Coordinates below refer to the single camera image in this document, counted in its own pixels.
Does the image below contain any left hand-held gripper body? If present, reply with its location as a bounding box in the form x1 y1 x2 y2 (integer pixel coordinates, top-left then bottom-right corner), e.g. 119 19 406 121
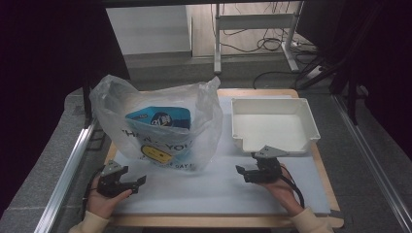
96 159 139 199

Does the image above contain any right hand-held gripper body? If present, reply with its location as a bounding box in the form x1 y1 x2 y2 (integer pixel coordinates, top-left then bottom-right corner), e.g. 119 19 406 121
244 145 290 184

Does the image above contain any clear printed plastic bag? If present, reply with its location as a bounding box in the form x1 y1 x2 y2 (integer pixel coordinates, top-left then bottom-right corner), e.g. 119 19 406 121
88 74 224 173

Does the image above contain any blue snack pouch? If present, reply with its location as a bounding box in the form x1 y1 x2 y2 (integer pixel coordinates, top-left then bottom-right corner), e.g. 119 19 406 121
124 106 192 131

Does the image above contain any person's left hand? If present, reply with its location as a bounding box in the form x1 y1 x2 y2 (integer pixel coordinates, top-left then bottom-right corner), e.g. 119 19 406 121
86 176 133 220

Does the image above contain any person's right hand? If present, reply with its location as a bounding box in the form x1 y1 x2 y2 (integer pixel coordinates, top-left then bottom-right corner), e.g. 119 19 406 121
258 164 305 217

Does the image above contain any white plastic bin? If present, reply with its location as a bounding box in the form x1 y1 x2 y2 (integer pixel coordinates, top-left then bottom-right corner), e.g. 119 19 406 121
230 97 322 154

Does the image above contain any white foam mat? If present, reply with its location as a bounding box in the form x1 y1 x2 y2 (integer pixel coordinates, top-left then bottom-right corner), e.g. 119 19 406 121
112 95 331 216

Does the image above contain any wooden board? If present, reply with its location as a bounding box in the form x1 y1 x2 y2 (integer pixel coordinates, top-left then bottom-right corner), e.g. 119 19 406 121
103 88 345 229

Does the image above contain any black stand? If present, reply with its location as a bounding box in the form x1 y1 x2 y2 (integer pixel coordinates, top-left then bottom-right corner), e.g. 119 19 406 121
82 74 95 129

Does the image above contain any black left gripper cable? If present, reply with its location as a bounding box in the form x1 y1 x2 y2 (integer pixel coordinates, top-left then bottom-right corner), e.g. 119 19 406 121
81 168 104 218

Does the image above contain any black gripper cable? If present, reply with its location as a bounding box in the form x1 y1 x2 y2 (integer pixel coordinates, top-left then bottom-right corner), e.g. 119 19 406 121
279 165 306 209
81 168 104 218

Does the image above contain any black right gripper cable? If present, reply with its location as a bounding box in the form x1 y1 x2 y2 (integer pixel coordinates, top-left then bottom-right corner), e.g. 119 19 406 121
279 165 306 209

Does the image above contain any aluminium rail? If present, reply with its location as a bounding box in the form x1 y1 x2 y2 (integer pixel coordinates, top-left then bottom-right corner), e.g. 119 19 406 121
33 118 99 233
331 93 412 233

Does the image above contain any black floor cable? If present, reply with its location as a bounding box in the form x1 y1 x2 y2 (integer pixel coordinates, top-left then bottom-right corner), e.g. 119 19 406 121
252 70 304 90

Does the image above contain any tangle of black floor cables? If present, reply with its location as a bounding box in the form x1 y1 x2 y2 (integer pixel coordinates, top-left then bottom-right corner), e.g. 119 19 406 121
210 1 320 55

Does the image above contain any white metal desk frame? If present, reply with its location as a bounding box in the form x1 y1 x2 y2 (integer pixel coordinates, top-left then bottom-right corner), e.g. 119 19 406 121
213 1 301 75

